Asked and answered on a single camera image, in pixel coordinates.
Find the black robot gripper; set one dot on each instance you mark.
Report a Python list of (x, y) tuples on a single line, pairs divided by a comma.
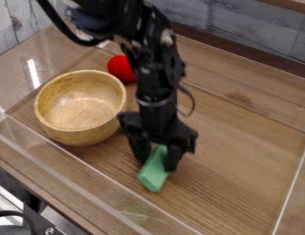
[(156, 124)]

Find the green rectangular block stick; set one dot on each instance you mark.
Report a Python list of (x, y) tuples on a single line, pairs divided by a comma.
[(153, 174)]

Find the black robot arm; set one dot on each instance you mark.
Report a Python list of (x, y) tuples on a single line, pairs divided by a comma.
[(135, 24)]

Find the brown wooden bowl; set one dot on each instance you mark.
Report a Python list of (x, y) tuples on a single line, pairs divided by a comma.
[(77, 106)]

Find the red plush radish toy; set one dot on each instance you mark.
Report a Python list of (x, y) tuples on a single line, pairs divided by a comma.
[(119, 67)]

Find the black stand under table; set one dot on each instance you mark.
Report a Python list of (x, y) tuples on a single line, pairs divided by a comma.
[(23, 221)]

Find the clear acrylic tray wall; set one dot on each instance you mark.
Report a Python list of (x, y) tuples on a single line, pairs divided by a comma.
[(87, 195)]

